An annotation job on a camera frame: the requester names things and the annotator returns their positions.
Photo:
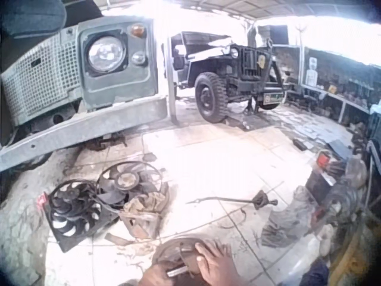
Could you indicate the round black radiator fan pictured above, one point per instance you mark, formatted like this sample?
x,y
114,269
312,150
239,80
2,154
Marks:
x,y
128,181

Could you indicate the person's left fingers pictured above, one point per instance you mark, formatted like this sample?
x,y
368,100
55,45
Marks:
x,y
169,270

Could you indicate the person's left hand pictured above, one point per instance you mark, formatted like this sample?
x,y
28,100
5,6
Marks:
x,y
154,275

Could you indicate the dirty rags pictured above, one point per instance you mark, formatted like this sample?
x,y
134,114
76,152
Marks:
x,y
146,201

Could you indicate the dark flat panel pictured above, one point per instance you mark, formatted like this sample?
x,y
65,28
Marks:
x,y
340,149

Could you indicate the brown cardboard scrap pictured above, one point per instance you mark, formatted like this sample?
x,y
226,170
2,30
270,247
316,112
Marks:
x,y
114,238

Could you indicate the heap of engine parts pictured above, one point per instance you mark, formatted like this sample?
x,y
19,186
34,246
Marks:
x,y
348,184

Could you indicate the black car battery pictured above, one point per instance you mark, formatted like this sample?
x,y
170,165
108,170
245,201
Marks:
x,y
317,189

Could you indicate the yellow machine part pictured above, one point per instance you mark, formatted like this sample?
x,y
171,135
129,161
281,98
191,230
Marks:
x,y
357,259

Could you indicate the grey-green off-road vehicle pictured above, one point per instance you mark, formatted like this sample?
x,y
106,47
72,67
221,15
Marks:
x,y
89,77

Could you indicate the jack stand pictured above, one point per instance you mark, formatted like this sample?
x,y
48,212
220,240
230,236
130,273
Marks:
x,y
251,108

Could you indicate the red tail light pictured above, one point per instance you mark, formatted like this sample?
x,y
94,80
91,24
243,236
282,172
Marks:
x,y
323,159

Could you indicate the shelf with parts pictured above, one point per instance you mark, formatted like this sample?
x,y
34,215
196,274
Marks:
x,y
339,86

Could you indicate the person's legs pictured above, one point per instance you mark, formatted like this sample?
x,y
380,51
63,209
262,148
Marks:
x,y
314,274

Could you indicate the black radiator fan with shroud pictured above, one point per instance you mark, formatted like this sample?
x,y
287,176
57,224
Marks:
x,y
71,208

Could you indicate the dark jeep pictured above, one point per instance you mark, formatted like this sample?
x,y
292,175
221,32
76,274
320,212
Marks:
x,y
226,74

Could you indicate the person's right hand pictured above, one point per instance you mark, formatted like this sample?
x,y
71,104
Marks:
x,y
218,266

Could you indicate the grey metal post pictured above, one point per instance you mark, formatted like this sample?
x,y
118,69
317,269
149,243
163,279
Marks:
x,y
172,89

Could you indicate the shiny metal tool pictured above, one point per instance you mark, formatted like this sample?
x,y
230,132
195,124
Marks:
x,y
178,270

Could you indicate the rusty brake drum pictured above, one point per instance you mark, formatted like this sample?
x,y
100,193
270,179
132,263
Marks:
x,y
175,250

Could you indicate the heap of dirty cloths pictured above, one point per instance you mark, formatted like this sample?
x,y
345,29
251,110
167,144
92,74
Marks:
x,y
287,217

